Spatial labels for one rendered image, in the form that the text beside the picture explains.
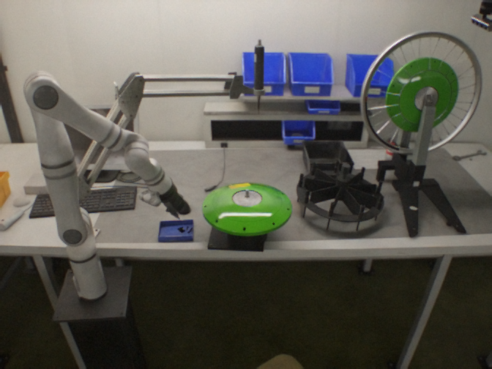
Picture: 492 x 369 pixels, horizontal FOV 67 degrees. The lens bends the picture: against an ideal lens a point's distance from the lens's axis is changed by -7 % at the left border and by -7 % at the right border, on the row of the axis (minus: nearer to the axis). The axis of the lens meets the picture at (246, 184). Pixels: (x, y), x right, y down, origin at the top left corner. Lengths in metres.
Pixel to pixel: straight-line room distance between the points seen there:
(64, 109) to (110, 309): 0.67
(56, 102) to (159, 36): 1.17
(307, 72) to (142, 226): 1.15
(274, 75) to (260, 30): 0.24
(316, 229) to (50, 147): 0.97
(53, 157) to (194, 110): 1.22
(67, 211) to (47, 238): 0.48
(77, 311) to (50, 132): 0.60
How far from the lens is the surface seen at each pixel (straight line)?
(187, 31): 2.10
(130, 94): 1.36
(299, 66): 2.11
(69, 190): 1.16
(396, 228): 1.63
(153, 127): 2.28
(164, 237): 1.48
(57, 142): 1.12
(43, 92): 1.03
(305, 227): 1.55
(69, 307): 1.44
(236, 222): 1.29
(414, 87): 1.65
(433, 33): 1.65
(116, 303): 1.39
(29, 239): 1.68
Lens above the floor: 1.84
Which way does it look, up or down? 31 degrees down
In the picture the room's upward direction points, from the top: straight up
